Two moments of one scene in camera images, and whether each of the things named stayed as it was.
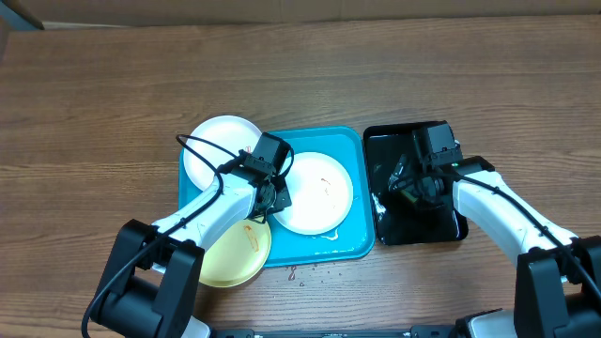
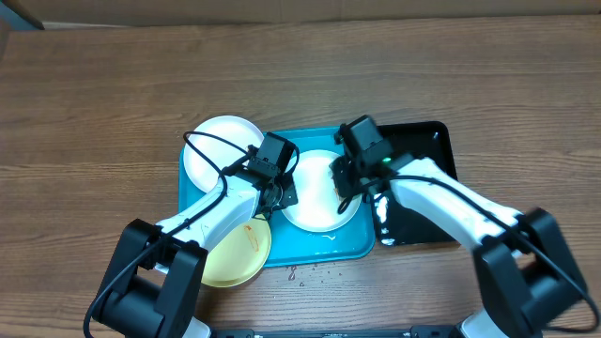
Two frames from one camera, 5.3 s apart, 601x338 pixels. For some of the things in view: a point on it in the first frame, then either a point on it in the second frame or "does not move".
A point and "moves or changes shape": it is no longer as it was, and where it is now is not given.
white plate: x=321 y=194 does not move
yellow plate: x=238 y=255 does not move
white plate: x=229 y=131 does not move
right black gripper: x=405 y=180 -> x=342 y=180
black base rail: x=415 y=331 does not move
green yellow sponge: x=410 y=197 moves or changes shape
